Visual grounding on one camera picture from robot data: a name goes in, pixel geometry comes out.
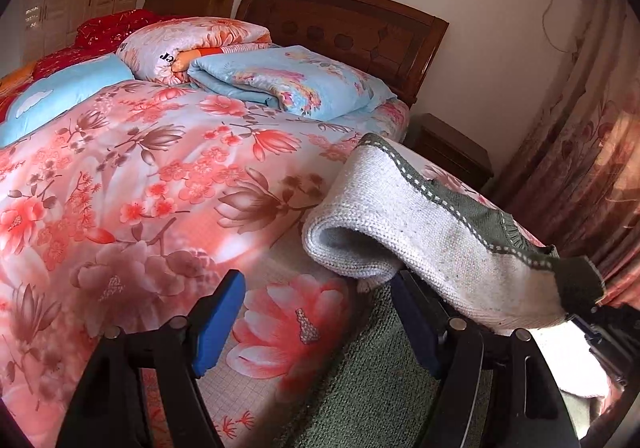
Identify thin wall cable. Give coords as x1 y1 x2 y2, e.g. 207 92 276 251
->
542 0 581 53

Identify dark wooden nightstand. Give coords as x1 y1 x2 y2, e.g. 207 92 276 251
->
402 114 496 191

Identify folded pink floral quilt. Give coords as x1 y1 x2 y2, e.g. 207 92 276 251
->
116 16 273 87

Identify pink floral bed cover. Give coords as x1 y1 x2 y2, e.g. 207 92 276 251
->
0 78 556 448

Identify pink floral curtain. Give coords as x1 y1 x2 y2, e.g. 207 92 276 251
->
492 0 640 309

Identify folded light blue floral quilt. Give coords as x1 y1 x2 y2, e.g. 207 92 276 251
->
187 45 398 123

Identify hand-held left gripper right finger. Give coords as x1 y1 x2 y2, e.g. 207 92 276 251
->
390 270 586 448

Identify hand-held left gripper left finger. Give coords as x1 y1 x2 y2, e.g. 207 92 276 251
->
55 269 247 448

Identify green and white knit sweater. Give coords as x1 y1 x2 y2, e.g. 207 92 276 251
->
287 133 613 448

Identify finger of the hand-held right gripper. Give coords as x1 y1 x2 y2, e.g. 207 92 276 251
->
567 305 628 386

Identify carved wooden headboard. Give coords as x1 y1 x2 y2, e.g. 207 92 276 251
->
235 0 449 108

